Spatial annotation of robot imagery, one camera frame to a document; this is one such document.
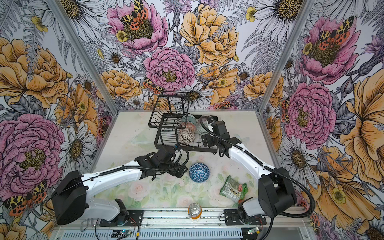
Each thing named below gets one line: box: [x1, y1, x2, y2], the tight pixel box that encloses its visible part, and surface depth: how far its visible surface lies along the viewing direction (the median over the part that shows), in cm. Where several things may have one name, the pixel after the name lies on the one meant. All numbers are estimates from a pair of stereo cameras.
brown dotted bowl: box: [177, 128, 196, 144], surface depth 104 cm
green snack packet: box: [220, 175, 249, 203], surface depth 82 cm
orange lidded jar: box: [187, 202, 202, 223], surface depth 69 cm
